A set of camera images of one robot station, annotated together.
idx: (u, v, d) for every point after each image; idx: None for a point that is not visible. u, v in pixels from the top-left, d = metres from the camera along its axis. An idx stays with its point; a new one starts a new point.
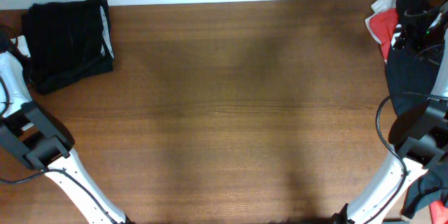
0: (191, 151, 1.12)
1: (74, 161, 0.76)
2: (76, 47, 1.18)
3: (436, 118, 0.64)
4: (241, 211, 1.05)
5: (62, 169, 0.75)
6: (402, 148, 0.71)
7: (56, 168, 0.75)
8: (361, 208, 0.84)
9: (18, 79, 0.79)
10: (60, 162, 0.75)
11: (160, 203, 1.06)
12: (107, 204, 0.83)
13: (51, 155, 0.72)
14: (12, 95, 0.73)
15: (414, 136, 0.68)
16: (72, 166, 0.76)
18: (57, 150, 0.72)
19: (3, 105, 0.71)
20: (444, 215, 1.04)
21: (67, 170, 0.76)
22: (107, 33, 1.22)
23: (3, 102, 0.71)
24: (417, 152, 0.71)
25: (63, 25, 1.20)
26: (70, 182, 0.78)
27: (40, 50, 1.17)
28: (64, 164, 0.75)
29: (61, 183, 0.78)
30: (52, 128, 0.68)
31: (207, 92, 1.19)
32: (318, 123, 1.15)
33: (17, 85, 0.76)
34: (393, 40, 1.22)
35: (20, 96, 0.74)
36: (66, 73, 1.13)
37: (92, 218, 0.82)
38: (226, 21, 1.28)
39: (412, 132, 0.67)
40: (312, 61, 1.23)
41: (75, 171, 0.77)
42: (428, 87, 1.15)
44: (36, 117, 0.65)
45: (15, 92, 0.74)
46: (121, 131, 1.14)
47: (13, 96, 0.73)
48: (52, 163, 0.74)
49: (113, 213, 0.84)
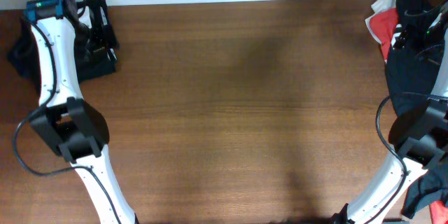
0: (192, 151, 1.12)
1: (103, 161, 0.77)
2: None
3: (437, 120, 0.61)
4: (241, 211, 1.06)
5: (89, 166, 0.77)
6: (400, 148, 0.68)
7: (84, 164, 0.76)
8: (361, 208, 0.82)
9: (69, 57, 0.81)
10: (88, 159, 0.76)
11: (161, 203, 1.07)
12: (122, 208, 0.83)
13: (83, 150, 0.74)
14: (59, 82, 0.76)
15: (412, 136, 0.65)
16: (99, 166, 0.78)
18: (89, 148, 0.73)
19: (50, 92, 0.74)
20: (444, 215, 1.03)
21: (94, 169, 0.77)
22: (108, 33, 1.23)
23: (50, 90, 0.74)
24: (415, 152, 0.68)
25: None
26: (93, 180, 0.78)
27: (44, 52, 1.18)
28: (92, 162, 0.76)
29: (85, 178, 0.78)
30: (91, 128, 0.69)
31: (207, 92, 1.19)
32: (318, 123, 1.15)
33: (67, 67, 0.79)
34: (393, 40, 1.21)
35: (67, 84, 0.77)
36: None
37: (104, 218, 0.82)
38: (226, 21, 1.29)
39: (414, 131, 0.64)
40: (312, 61, 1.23)
41: (101, 171, 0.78)
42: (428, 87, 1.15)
44: (76, 115, 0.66)
45: (63, 80, 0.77)
46: (122, 131, 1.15)
47: (61, 85, 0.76)
48: (81, 157, 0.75)
49: (124, 219, 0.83)
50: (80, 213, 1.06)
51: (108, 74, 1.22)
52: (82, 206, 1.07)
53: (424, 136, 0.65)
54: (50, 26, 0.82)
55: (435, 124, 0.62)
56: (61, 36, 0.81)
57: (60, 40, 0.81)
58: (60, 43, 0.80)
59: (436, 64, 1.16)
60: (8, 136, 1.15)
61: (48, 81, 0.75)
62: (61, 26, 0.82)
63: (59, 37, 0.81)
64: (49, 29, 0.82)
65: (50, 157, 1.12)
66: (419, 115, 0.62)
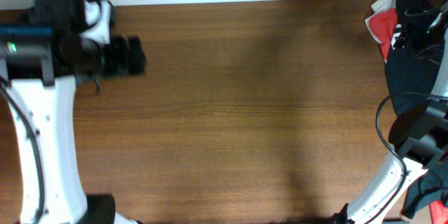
0: (192, 151, 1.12)
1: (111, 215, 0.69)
2: None
3: (438, 120, 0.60)
4: (241, 211, 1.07)
5: None
6: (402, 147, 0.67)
7: None
8: (361, 208, 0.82)
9: (63, 133, 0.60)
10: None
11: (162, 203, 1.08)
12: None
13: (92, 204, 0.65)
14: (50, 201, 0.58)
15: (414, 136, 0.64)
16: None
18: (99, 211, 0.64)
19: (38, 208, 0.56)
20: (444, 215, 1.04)
21: None
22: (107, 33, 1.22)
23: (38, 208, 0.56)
24: (416, 152, 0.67)
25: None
26: None
27: None
28: None
29: None
30: None
31: (207, 92, 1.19)
32: (318, 123, 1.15)
33: (63, 166, 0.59)
34: (393, 40, 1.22)
35: (61, 199, 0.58)
36: None
37: None
38: (226, 21, 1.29)
39: (416, 131, 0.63)
40: (313, 61, 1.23)
41: None
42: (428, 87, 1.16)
44: None
45: (55, 194, 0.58)
46: (122, 131, 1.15)
47: (50, 201, 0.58)
48: None
49: None
50: None
51: None
52: None
53: (425, 136, 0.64)
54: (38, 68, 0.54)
55: (436, 124, 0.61)
56: (52, 120, 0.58)
57: (48, 128, 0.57)
58: (50, 132, 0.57)
59: (436, 64, 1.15)
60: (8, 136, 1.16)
61: (33, 192, 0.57)
62: (54, 102, 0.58)
63: (50, 120, 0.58)
64: (31, 104, 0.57)
65: None
66: (421, 114, 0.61)
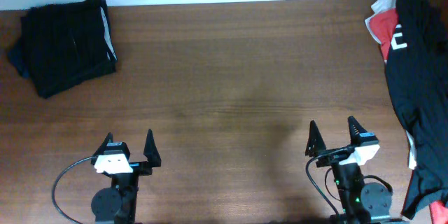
0: (192, 150, 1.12)
1: (124, 162, 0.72)
2: (78, 49, 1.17)
3: (330, 153, 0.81)
4: (242, 211, 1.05)
5: (118, 159, 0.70)
6: (348, 206, 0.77)
7: (112, 163, 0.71)
8: None
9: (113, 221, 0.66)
10: (116, 169, 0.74)
11: (161, 203, 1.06)
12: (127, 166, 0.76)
13: (132, 174, 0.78)
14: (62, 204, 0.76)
15: (345, 180, 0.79)
16: (114, 157, 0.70)
18: (135, 173, 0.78)
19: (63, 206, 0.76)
20: (444, 215, 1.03)
21: (111, 159, 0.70)
22: (108, 33, 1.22)
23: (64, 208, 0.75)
24: (362, 208, 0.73)
25: (65, 29, 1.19)
26: (118, 163, 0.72)
27: (43, 52, 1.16)
28: (114, 163, 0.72)
29: (120, 160, 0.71)
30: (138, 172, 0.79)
31: (207, 92, 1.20)
32: (318, 123, 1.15)
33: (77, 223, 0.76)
34: (393, 41, 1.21)
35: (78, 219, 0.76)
36: (68, 78, 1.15)
37: (111, 165, 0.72)
38: (227, 22, 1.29)
39: (341, 172, 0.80)
40: (313, 62, 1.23)
41: (118, 159, 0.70)
42: (430, 92, 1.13)
44: (137, 176, 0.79)
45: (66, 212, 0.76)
46: (121, 131, 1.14)
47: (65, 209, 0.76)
48: (114, 170, 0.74)
49: (121, 170, 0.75)
50: (79, 213, 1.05)
51: (108, 74, 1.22)
52: (82, 206, 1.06)
53: (366, 197, 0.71)
54: (105, 203, 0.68)
55: (334, 160, 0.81)
56: None
57: None
58: None
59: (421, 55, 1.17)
60: (7, 136, 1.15)
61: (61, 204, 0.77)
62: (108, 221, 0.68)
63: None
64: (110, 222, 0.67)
65: (50, 158, 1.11)
66: (337, 165, 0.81)
